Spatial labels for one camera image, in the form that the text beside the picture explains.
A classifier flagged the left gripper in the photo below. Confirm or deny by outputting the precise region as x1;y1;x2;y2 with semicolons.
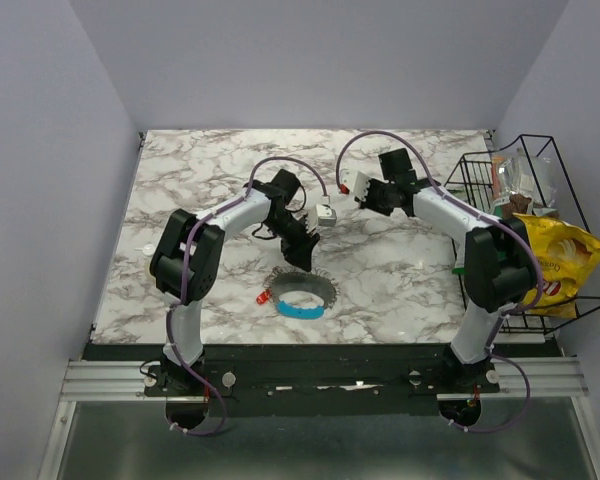
264;212;320;274

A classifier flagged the grey curved keyring holder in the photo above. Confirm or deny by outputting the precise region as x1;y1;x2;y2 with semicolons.
263;266;340;309

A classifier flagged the red key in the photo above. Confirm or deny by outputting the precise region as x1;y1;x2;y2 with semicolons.
256;289;272;305

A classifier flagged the blue key tag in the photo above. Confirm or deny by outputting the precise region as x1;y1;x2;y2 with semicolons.
276;301;325;320

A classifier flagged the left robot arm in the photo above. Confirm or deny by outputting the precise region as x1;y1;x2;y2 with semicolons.
145;169;320;395

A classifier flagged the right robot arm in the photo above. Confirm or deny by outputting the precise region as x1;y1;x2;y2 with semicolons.
340;149;542;392

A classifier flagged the clear snack packet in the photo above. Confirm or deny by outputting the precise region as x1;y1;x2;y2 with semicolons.
491;149;556;206

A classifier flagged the yellow chips bag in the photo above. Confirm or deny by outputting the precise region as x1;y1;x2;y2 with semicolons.
515;214;600;319

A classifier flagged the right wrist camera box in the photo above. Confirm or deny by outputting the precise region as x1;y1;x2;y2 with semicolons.
339;169;372;203

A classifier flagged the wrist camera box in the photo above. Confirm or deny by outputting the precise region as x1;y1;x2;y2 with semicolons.
306;204;337;232
339;169;372;203

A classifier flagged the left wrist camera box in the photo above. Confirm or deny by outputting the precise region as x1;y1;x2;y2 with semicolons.
306;204;337;232

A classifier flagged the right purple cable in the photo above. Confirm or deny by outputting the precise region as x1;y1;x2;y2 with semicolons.
334;130;546;434

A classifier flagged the purple cable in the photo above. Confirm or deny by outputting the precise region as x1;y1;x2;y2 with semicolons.
334;130;546;434
164;156;334;437

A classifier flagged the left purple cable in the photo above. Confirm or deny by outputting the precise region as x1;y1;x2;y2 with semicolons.
164;156;334;437

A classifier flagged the black mounting rail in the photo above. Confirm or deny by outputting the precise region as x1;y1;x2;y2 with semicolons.
83;344;510;419

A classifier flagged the black wire basket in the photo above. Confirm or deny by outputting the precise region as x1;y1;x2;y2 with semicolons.
445;134;600;340

